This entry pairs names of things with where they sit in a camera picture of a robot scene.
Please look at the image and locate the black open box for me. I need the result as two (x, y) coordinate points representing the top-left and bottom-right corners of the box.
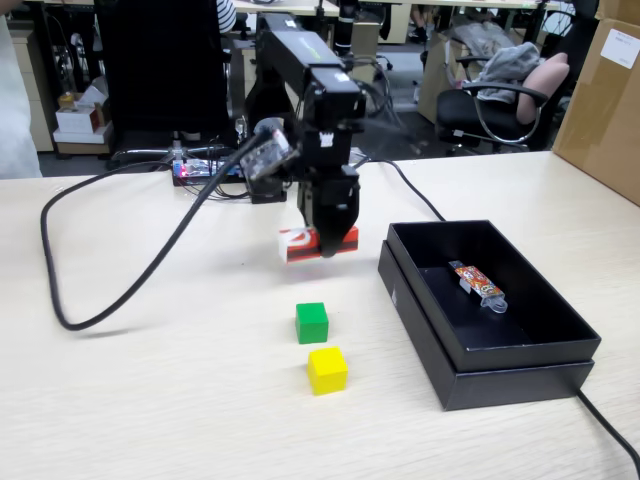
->
(377, 239), (596, 412)

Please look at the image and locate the grey garment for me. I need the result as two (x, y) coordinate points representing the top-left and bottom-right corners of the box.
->
(477, 42), (544, 104)

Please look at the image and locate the large black office chair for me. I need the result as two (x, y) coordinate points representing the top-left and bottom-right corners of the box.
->
(94, 0), (236, 166)

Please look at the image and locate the beige cabinet with black handles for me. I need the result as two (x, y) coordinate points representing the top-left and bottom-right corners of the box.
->
(230, 38), (261, 119)

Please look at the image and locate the pink cushion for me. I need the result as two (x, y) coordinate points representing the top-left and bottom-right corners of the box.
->
(514, 52), (572, 126)

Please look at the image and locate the person in striped shirt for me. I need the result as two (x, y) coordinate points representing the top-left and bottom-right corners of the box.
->
(214, 0), (237, 35)

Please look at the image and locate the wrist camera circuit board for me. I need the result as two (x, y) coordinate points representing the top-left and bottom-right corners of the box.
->
(238, 117), (302, 182)

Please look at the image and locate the person in white shirt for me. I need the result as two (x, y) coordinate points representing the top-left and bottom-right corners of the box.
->
(0, 12), (44, 180)

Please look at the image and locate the black power cable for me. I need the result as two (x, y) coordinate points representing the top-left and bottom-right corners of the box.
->
(367, 158), (640, 469)

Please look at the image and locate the black cardboard box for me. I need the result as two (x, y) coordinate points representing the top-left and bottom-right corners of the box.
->
(387, 219), (602, 374)

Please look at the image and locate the black armrest office chair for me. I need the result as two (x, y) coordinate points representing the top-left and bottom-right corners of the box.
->
(435, 44), (551, 154)

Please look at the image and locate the white box with red print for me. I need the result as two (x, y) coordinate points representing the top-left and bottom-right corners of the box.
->
(54, 102), (112, 135)

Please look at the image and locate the flat white cardboard box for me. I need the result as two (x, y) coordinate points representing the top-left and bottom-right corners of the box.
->
(52, 125), (114, 155)

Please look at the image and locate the beige background desk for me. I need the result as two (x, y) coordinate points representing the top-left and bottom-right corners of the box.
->
(232, 0), (571, 46)

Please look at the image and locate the beige drawer cabinet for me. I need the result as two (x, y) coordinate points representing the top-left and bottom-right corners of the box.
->
(9, 29), (56, 153)

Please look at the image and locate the small brown cardboard box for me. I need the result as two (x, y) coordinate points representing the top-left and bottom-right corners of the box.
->
(596, 0), (640, 22)

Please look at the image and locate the open brown cardboard box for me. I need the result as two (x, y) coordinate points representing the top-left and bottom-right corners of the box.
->
(417, 29), (484, 125)

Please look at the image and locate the thick black camera cable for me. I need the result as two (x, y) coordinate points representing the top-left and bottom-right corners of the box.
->
(40, 133), (274, 332)

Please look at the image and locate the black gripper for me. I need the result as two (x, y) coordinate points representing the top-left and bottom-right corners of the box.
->
(298, 163), (363, 259)

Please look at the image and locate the green wooden cube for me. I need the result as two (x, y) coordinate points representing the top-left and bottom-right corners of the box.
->
(294, 301), (330, 345)

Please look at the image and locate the colourful clear plastic packet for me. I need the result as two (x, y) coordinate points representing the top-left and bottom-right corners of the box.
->
(447, 259), (509, 316)

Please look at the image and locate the orange white snack box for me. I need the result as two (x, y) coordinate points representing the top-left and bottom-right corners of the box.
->
(277, 225), (360, 265)

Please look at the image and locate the large labelled cardboard box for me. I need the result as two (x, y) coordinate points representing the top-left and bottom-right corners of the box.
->
(551, 17), (640, 207)

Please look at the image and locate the robot controller circuit board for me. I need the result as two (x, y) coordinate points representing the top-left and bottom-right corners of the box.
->
(172, 158), (251, 189)

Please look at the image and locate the yellow wooden cube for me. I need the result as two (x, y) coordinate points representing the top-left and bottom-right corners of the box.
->
(306, 346), (350, 397)

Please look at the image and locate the black background stand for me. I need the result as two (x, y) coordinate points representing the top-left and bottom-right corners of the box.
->
(332, 0), (364, 56)

